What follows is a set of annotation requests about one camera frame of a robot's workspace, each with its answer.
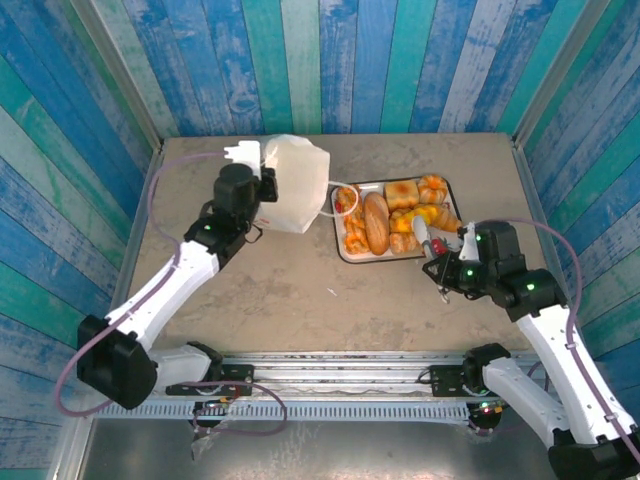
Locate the white printed paper bag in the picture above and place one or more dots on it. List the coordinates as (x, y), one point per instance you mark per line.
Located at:
(300, 185)

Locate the grey white food tongs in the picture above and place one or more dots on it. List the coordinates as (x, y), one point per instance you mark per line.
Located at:
(421, 231)

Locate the tan striped fake bun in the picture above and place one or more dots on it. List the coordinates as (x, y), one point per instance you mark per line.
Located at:
(404, 243)

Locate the fake croissant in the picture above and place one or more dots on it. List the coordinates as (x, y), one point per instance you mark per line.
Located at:
(445, 217)

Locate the yellow orange striped fake bun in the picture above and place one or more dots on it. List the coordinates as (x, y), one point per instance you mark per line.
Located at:
(402, 221)

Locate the ridged pumpkin fake bun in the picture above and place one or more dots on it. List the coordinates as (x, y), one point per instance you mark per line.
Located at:
(432, 189)

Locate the brown fake baguette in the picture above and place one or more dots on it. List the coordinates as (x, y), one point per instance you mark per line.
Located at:
(376, 222)

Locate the square fake toast bread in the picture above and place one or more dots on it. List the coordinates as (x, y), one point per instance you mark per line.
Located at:
(401, 195)

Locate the white strawberry print tray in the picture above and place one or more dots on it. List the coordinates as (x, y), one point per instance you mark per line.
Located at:
(338, 235)

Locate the twisted orange fake bread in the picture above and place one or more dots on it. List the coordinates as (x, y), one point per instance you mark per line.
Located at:
(356, 235)

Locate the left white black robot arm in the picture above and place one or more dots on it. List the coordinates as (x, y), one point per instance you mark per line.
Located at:
(165, 290)

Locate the green circuit board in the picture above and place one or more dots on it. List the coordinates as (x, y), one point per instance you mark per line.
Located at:
(217, 401)
(490, 408)

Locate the grey metal sheet panel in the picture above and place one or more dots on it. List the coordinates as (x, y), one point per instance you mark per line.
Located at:
(350, 450)

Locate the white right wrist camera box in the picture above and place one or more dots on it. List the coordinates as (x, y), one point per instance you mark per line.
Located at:
(467, 245)

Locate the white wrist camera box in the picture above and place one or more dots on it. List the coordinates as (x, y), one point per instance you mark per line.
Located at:
(245, 154)
(467, 245)

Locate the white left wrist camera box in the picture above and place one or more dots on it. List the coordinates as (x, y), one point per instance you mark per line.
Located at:
(245, 154)

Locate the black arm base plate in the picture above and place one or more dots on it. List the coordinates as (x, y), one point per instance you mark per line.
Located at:
(240, 377)
(445, 380)

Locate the aluminium table side rail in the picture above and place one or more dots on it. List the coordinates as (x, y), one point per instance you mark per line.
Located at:
(131, 240)
(523, 155)

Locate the aluminium mounting rail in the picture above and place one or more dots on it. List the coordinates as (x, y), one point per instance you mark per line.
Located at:
(340, 372)

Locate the aluminium frame post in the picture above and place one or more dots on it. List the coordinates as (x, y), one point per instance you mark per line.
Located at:
(120, 75)
(560, 75)

